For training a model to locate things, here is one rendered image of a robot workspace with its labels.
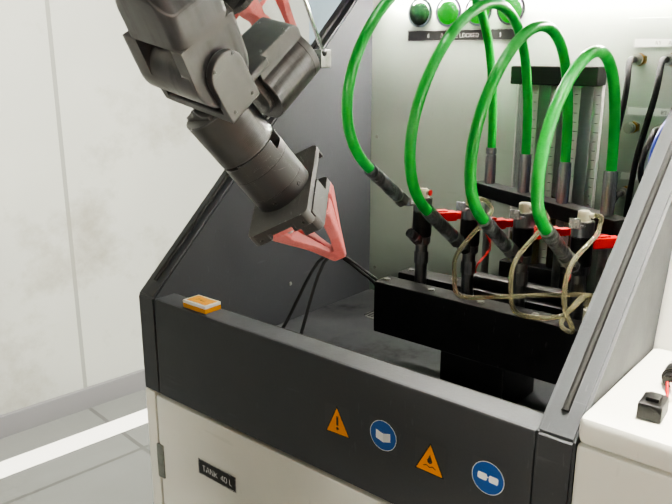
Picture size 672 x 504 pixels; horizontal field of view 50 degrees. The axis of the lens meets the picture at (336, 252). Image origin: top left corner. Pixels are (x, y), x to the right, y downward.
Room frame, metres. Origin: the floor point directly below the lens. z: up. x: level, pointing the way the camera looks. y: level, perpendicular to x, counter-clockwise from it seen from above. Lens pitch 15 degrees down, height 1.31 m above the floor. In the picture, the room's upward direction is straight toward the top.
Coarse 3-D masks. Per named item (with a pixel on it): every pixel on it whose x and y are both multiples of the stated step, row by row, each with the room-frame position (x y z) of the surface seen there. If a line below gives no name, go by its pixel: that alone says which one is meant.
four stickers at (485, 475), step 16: (336, 416) 0.81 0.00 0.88; (336, 432) 0.81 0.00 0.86; (384, 432) 0.76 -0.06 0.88; (384, 448) 0.76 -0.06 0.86; (416, 448) 0.73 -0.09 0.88; (432, 448) 0.72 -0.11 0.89; (416, 464) 0.73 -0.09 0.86; (432, 464) 0.72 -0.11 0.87; (480, 464) 0.68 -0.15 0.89; (480, 480) 0.68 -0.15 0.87; (496, 480) 0.67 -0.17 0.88; (496, 496) 0.67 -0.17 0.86
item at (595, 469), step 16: (656, 336) 0.79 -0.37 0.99; (592, 448) 0.61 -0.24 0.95; (576, 464) 0.62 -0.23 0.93; (592, 464) 0.61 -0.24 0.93; (608, 464) 0.60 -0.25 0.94; (624, 464) 0.59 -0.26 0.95; (640, 464) 0.58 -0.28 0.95; (576, 480) 0.61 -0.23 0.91; (592, 480) 0.60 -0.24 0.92; (608, 480) 0.60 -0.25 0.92; (624, 480) 0.59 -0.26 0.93; (640, 480) 0.58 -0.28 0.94; (656, 480) 0.57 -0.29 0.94; (576, 496) 0.61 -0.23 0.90; (592, 496) 0.60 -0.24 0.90; (608, 496) 0.59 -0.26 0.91; (624, 496) 0.58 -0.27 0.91; (640, 496) 0.58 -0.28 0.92; (656, 496) 0.57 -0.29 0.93
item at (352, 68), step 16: (384, 0) 0.96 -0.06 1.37; (480, 0) 1.13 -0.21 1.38; (480, 16) 1.15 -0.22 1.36; (368, 32) 0.93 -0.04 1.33; (352, 64) 0.91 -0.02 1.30; (352, 80) 0.91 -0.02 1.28; (352, 96) 0.91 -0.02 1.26; (496, 96) 1.19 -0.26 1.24; (352, 112) 0.91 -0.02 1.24; (496, 112) 1.19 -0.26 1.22; (352, 128) 0.91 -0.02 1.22; (496, 128) 1.19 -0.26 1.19; (352, 144) 0.91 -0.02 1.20; (368, 160) 0.93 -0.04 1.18
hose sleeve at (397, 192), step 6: (378, 168) 0.95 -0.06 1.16; (366, 174) 0.94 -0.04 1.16; (372, 174) 0.94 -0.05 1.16; (378, 174) 0.94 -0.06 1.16; (384, 174) 0.96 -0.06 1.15; (372, 180) 0.95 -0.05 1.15; (378, 180) 0.95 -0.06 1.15; (384, 180) 0.95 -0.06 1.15; (390, 180) 0.97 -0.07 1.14; (384, 186) 0.96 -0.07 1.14; (390, 186) 0.97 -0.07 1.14; (396, 186) 0.98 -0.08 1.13; (390, 192) 0.97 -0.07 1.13; (396, 192) 0.98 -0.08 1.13; (402, 192) 0.99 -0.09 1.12; (396, 198) 0.98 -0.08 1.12
